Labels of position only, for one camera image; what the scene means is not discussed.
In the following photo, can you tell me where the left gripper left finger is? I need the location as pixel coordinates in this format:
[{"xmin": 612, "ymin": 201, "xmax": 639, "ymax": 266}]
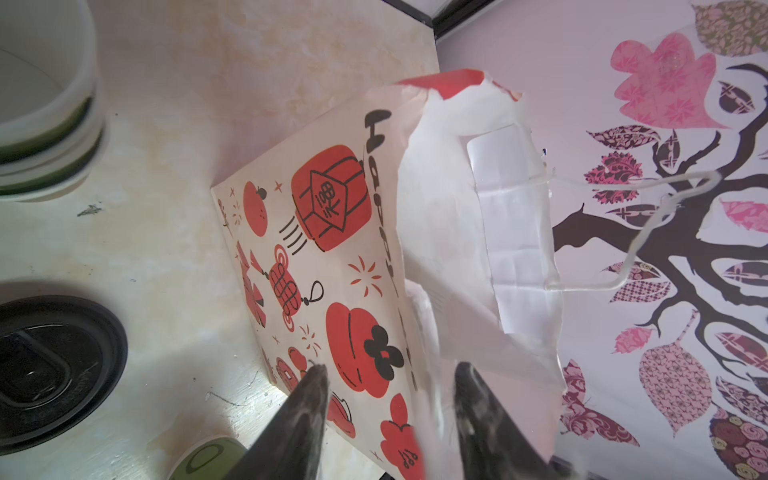
[{"xmin": 226, "ymin": 365, "xmax": 330, "ymax": 479}]

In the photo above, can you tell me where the stack of paper cups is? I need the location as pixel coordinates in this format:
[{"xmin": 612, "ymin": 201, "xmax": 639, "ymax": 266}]
[{"xmin": 1, "ymin": 1, "xmax": 109, "ymax": 202}]

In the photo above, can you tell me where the green paper coffee cup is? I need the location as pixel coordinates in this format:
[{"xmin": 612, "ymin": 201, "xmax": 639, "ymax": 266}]
[{"xmin": 168, "ymin": 436, "xmax": 247, "ymax": 480}]

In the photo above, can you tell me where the red white paper bag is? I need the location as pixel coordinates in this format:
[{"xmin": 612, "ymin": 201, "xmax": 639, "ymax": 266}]
[{"xmin": 209, "ymin": 68, "xmax": 721, "ymax": 480}]

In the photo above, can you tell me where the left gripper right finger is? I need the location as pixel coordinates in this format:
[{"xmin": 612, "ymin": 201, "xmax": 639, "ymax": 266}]
[{"xmin": 453, "ymin": 362, "xmax": 562, "ymax": 480}]

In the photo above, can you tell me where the stack of black lids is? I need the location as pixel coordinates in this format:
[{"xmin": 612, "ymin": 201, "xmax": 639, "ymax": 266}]
[{"xmin": 1, "ymin": 295, "xmax": 129, "ymax": 455}]

